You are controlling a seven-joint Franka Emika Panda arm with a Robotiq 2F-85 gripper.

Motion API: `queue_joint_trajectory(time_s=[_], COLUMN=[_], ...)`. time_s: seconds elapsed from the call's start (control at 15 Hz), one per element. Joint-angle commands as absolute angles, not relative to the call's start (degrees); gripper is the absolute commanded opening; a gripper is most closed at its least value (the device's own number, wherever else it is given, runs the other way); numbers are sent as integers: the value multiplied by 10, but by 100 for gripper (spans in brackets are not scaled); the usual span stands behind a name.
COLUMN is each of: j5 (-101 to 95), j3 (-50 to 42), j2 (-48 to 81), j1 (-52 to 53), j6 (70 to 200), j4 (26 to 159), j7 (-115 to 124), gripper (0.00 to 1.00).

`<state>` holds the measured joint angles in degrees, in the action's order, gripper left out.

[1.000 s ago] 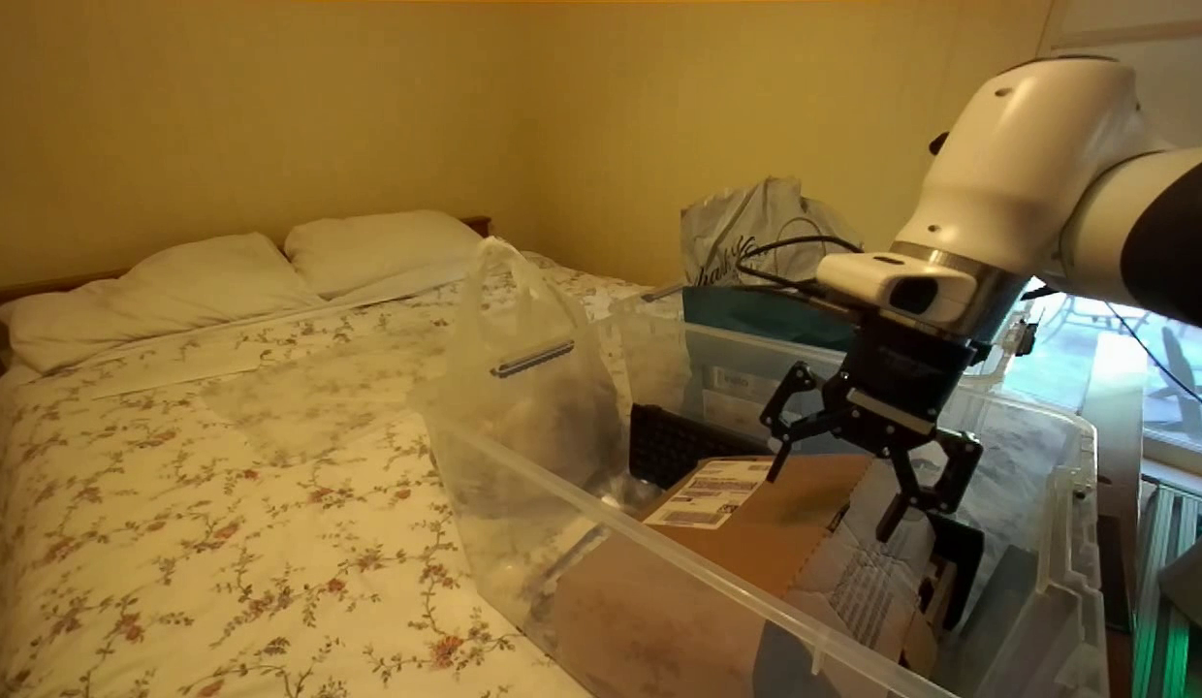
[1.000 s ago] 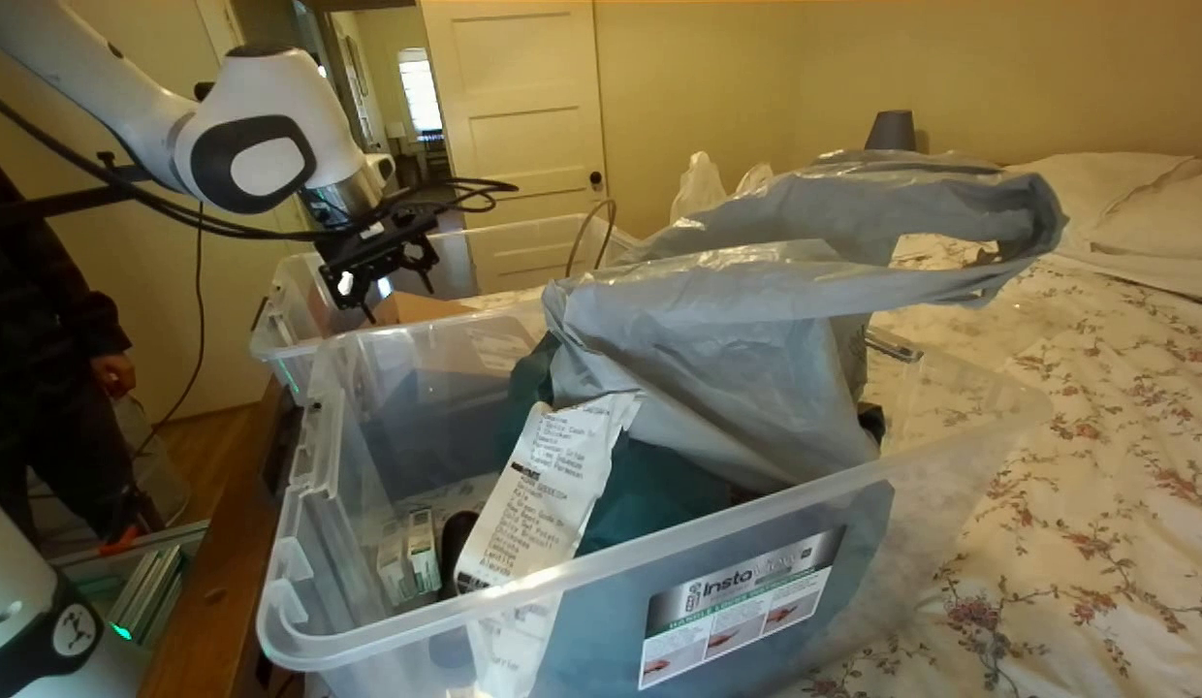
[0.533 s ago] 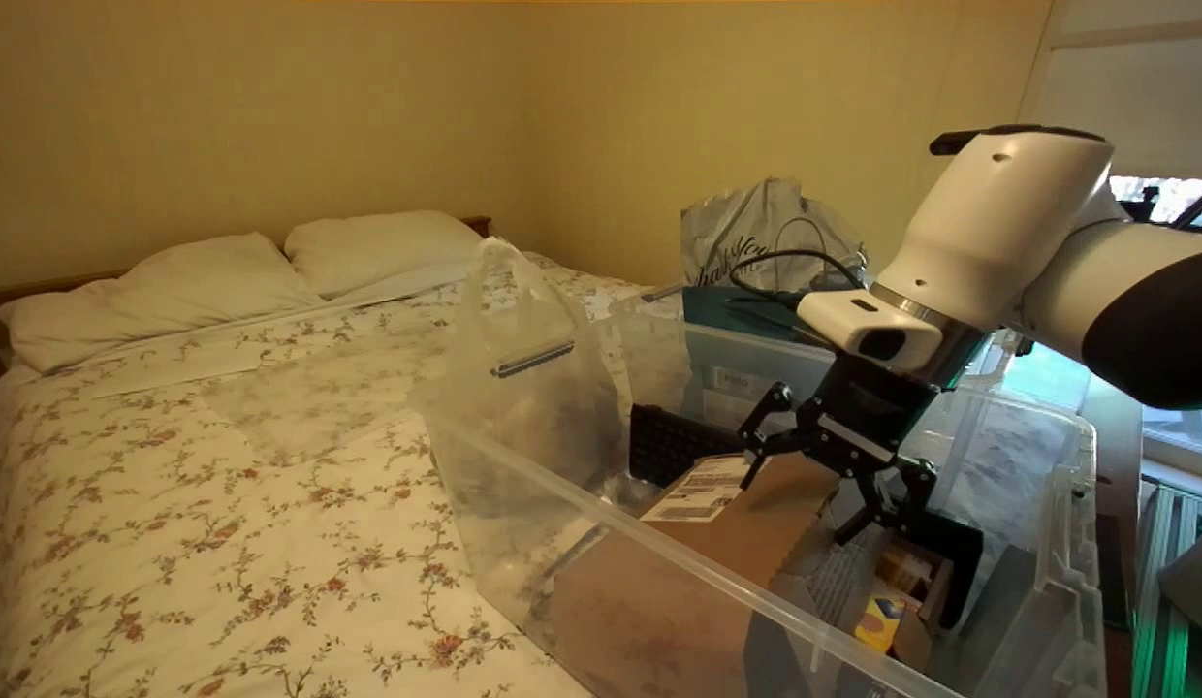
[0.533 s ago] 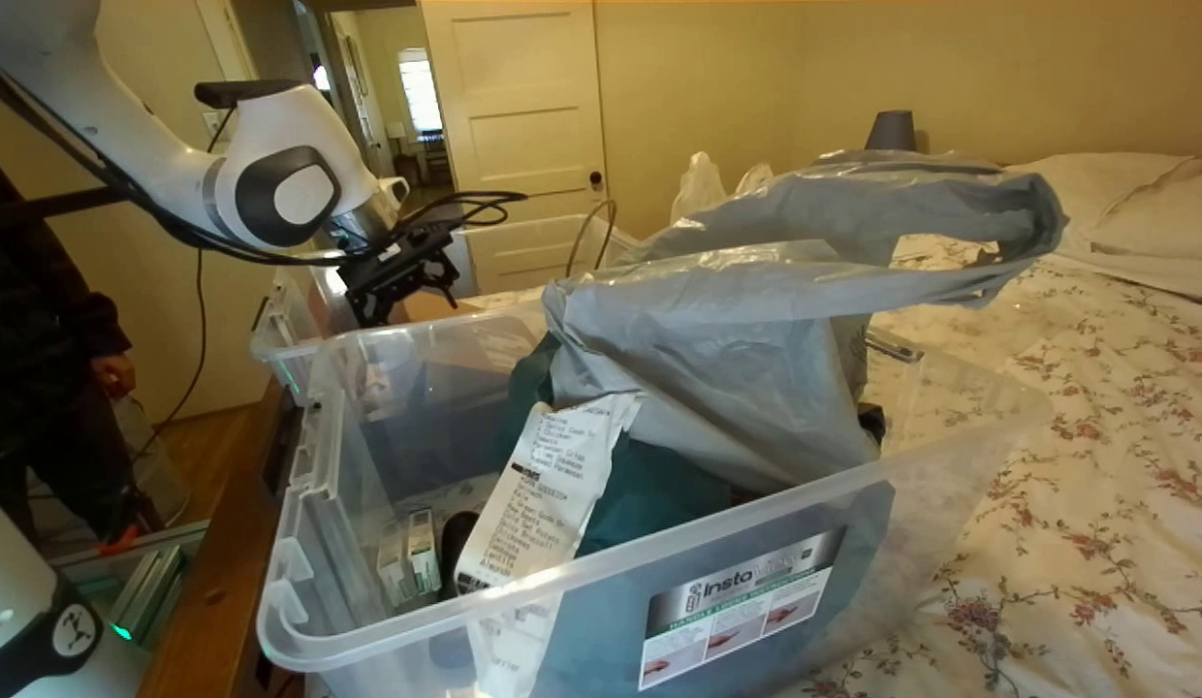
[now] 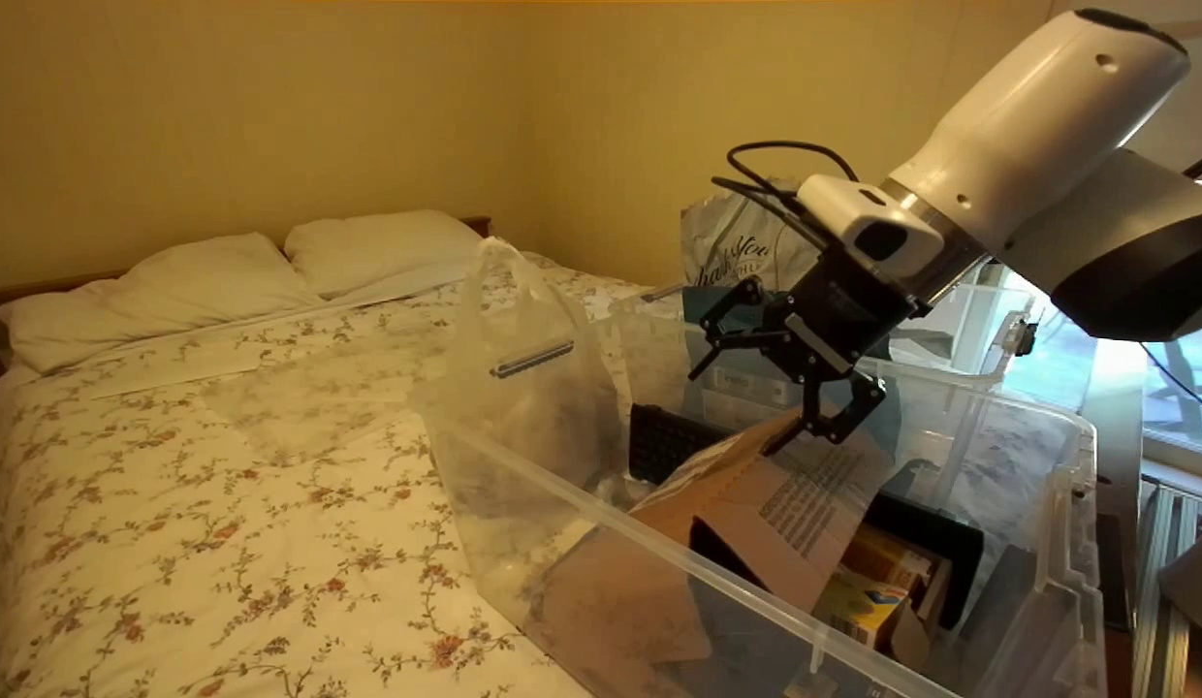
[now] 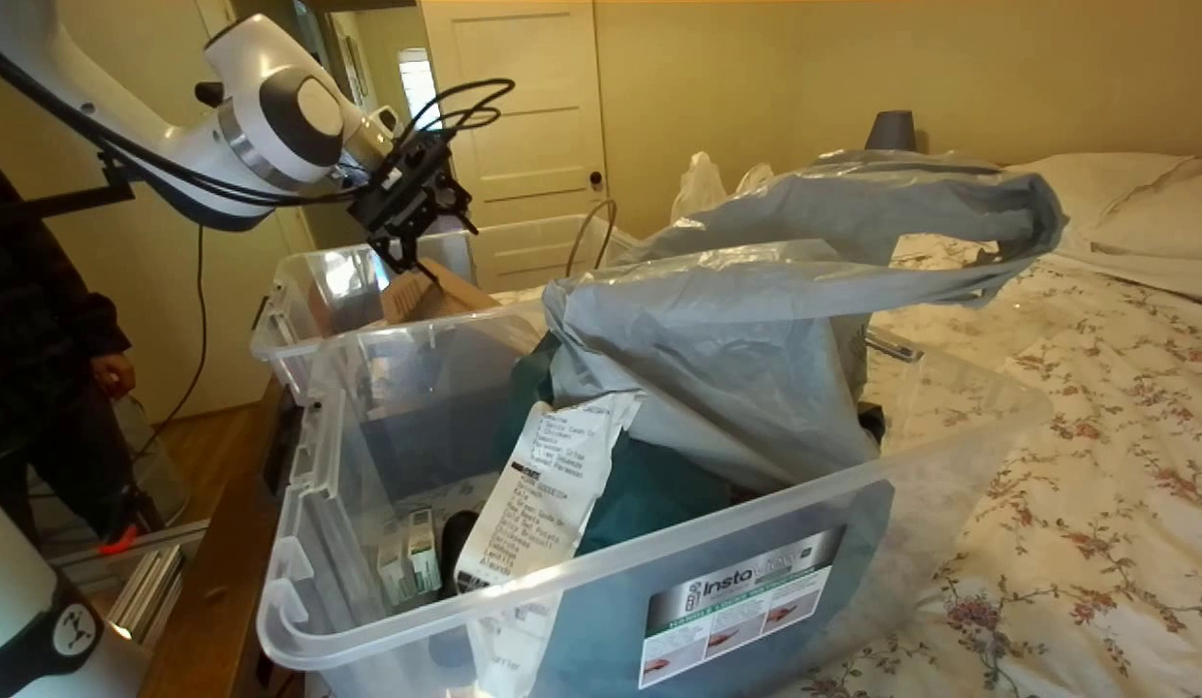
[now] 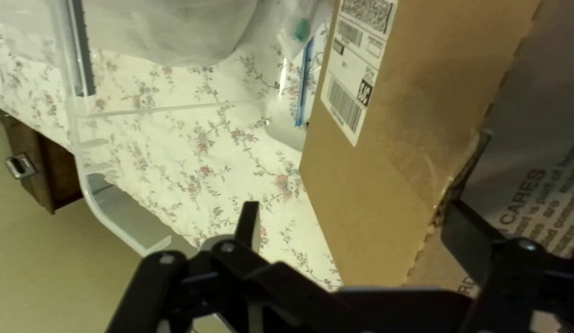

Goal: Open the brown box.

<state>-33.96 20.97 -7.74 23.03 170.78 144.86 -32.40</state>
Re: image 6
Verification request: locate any thin looped cable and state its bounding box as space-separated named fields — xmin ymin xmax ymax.
xmin=558 ymin=189 xmax=623 ymax=285

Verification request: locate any brown cardboard box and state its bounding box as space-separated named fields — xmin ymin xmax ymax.
xmin=377 ymin=254 xmax=505 ymax=331

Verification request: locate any dark grey cone object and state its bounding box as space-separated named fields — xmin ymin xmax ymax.
xmin=859 ymin=110 xmax=928 ymax=163

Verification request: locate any person in dark clothes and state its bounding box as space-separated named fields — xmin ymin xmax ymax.
xmin=0 ymin=142 xmax=167 ymax=550

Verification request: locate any white panelled door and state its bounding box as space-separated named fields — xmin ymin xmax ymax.
xmin=416 ymin=0 xmax=610 ymax=295

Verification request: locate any white crumpled plastic bag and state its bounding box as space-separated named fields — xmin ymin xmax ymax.
xmin=667 ymin=148 xmax=775 ymax=225

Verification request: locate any clear plastic storage bin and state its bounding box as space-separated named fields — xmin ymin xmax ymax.
xmin=243 ymin=229 xmax=554 ymax=409

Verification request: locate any grey plastic bag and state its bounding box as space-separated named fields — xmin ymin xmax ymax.
xmin=539 ymin=151 xmax=1075 ymax=495

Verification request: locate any aluminium rail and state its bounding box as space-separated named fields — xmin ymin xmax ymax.
xmin=48 ymin=515 xmax=213 ymax=650

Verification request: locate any person's left hand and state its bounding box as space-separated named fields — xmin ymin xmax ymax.
xmin=85 ymin=348 xmax=141 ymax=398

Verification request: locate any floral bed duvet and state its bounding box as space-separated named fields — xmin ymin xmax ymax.
xmin=768 ymin=254 xmax=1202 ymax=698

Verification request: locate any clear plastic bin with label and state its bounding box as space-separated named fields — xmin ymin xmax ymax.
xmin=251 ymin=299 xmax=898 ymax=698

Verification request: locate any clear plastic bin lid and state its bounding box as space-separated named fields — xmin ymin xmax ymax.
xmin=856 ymin=323 xmax=1058 ymax=524

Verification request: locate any white pillow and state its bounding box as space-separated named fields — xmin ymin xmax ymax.
xmin=1075 ymin=189 xmax=1202 ymax=310
xmin=1009 ymin=148 xmax=1202 ymax=225

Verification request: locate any white paper packet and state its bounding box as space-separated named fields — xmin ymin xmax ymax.
xmin=450 ymin=388 xmax=647 ymax=603

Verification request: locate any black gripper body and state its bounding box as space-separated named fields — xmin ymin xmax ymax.
xmin=348 ymin=131 xmax=478 ymax=248

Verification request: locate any dark teal cloth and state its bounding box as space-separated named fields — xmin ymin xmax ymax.
xmin=499 ymin=339 xmax=775 ymax=561

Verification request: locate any white and black device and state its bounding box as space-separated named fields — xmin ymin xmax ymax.
xmin=0 ymin=494 xmax=156 ymax=698

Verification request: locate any thin black hanging cable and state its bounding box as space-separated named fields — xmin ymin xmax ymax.
xmin=132 ymin=221 xmax=213 ymax=458

